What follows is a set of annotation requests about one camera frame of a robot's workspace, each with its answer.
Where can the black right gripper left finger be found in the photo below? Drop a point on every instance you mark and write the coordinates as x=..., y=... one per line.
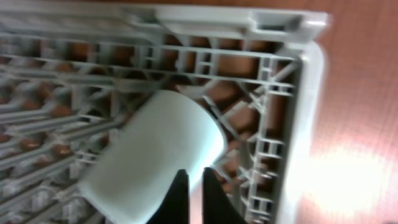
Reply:
x=174, y=208

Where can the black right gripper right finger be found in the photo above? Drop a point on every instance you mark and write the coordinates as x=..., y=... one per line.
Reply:
x=216, y=207

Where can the light blue cup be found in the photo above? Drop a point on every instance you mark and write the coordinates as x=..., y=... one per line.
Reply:
x=132, y=176

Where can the grey dishwasher rack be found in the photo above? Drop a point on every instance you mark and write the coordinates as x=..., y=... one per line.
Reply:
x=72, y=73

